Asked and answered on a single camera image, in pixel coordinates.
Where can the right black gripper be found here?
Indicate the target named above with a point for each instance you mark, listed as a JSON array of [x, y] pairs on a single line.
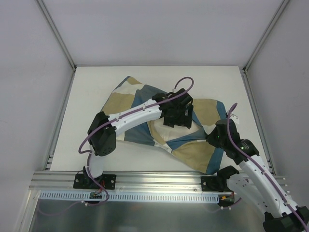
[[219, 177]]

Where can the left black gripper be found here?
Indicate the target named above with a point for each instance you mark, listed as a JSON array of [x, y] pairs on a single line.
[[177, 120]]

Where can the white pillow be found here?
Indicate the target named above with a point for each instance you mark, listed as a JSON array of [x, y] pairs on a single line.
[[168, 133]]

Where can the blue tan white checked pillowcase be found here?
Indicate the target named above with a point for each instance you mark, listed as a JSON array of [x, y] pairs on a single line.
[[193, 149]]

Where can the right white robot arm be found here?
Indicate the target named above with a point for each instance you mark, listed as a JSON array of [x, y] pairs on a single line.
[[257, 186]]

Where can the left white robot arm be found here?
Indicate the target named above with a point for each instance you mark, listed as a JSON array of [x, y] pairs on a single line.
[[101, 136]]

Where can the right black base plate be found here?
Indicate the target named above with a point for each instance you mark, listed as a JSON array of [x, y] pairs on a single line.
[[213, 183]]

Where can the aluminium mounting rail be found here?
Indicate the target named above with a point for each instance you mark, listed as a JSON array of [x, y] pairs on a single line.
[[131, 182]]

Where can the right aluminium frame post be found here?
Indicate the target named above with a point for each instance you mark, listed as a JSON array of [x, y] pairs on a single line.
[[271, 25]]

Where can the aluminium frame post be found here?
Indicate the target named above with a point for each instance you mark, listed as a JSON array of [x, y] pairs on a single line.
[[271, 25], [50, 22]]

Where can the left aluminium frame post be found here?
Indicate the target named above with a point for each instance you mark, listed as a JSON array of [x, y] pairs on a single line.
[[50, 22]]

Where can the slotted white cable duct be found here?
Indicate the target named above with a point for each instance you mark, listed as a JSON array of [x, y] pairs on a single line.
[[130, 197]]

